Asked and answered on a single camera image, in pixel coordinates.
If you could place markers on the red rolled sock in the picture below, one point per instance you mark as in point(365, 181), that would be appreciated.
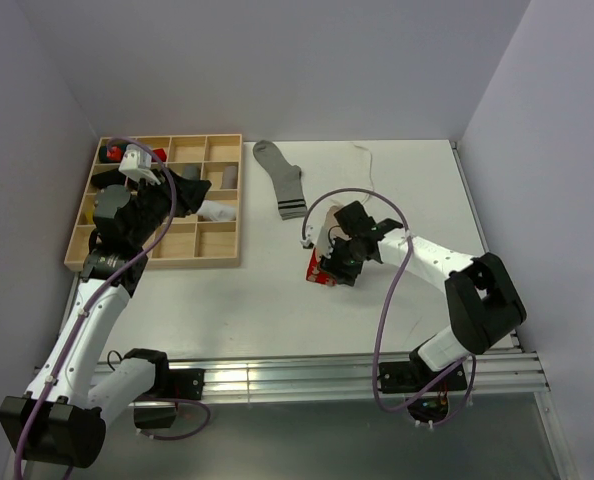
point(159, 154)

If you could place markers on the beige red reindeer sock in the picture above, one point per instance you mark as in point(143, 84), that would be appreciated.
point(314, 272)

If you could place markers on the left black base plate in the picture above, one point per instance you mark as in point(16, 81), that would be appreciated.
point(185, 384)

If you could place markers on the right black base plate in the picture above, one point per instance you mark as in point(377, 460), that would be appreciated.
point(409, 377)

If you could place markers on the black rolled sock left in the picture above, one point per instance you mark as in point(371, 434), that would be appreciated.
point(107, 178)

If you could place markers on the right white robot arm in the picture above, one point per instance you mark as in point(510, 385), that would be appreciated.
point(483, 303)

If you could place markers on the dark green rolled sock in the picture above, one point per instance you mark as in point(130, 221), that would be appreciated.
point(111, 155)

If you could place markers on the wooden compartment tray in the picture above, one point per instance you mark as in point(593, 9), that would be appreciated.
point(190, 242)

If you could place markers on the white striped sock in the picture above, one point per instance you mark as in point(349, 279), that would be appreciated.
point(217, 212)

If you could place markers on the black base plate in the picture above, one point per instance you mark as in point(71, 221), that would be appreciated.
point(185, 384)
point(409, 377)

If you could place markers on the aluminium mounting rail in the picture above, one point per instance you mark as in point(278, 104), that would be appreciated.
point(343, 377)

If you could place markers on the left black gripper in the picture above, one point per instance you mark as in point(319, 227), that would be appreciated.
point(189, 194)

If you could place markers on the grey striped sock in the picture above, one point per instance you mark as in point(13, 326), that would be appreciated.
point(286, 180)

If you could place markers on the plain white sock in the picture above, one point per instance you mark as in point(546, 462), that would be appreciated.
point(355, 166)

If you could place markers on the light grey rolled sock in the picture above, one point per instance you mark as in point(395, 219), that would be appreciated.
point(230, 177)

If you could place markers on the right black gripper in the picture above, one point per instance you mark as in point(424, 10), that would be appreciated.
point(333, 266)

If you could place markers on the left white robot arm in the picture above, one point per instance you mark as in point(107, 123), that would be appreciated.
point(62, 418)

